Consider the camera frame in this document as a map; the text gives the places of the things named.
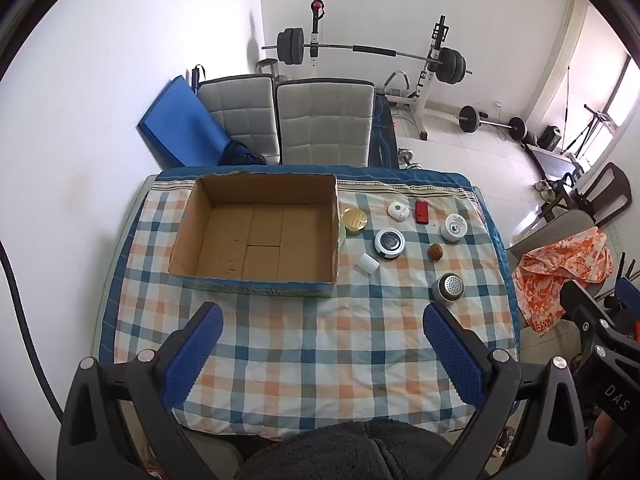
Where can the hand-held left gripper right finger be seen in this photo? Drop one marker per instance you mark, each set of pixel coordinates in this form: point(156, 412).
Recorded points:
point(455, 360)

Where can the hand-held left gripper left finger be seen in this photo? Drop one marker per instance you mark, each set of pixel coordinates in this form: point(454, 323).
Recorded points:
point(192, 360)

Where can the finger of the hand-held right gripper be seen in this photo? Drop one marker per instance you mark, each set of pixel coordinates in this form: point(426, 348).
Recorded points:
point(629, 291)
point(580, 300)

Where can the metal can with perforated lid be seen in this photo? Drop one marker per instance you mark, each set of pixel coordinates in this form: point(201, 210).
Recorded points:
point(447, 289)

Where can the white plastic cylinder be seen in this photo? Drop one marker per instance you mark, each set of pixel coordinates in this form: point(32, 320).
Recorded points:
point(367, 264)

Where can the black and white round tin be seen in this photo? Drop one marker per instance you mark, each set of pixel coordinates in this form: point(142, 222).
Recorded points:
point(389, 243)

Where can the cardboard box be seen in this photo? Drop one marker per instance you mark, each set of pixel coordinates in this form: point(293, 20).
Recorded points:
point(260, 240)

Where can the small red case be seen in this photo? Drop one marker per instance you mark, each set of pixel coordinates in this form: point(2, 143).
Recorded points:
point(422, 212)

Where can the small white round device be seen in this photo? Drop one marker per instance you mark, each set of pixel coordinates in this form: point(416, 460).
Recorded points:
point(398, 211)

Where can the gold lid round tin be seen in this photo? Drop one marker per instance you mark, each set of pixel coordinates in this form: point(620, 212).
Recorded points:
point(354, 221)

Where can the orange patterned cloth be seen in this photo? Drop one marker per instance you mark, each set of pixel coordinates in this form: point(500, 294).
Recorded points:
point(560, 270)

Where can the dark brown wooden chair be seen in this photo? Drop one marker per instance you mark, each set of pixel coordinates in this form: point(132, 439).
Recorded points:
point(617, 195)

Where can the brown walnut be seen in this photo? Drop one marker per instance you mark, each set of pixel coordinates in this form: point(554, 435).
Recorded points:
point(436, 252)

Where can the plaid tablecloth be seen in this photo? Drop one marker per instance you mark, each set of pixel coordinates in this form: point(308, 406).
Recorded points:
point(310, 350)

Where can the black floor speaker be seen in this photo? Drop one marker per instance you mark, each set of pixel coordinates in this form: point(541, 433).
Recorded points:
point(552, 137)

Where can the window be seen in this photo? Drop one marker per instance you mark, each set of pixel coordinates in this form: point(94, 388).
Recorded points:
point(622, 92)

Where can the small chrome dumbbell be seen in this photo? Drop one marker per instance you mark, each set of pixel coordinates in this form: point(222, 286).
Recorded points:
point(409, 157)

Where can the dark blue cloth bag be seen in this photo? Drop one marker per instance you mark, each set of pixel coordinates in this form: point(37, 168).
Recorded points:
point(242, 154)

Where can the short barbell with black plates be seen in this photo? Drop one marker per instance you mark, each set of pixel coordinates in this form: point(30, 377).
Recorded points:
point(469, 118)

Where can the blue folded exercise mat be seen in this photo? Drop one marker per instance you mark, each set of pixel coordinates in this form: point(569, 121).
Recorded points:
point(180, 125)

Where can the blue patterned bench pad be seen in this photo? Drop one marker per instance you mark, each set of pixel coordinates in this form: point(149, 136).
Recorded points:
point(385, 130)

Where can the grey padded chair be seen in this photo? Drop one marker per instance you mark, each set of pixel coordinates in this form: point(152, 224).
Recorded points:
point(240, 115)
point(325, 120)

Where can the white bench press rack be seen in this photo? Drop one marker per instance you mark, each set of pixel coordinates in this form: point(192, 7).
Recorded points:
point(430, 85)

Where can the round stool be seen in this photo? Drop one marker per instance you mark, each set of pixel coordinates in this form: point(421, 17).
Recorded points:
point(266, 66)

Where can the long barbell with black plates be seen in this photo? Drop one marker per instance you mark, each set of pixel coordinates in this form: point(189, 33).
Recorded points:
point(292, 46)

